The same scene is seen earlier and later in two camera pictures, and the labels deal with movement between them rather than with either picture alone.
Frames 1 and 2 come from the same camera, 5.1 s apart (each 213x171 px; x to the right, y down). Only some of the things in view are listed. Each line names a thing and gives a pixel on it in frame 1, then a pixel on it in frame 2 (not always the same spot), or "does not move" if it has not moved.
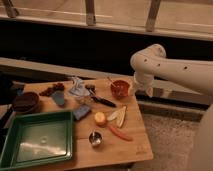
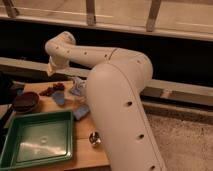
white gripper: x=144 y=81 -> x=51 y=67
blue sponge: x=81 y=111 does not move
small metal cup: x=95 y=137 does not move
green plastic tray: x=37 y=138 does not move
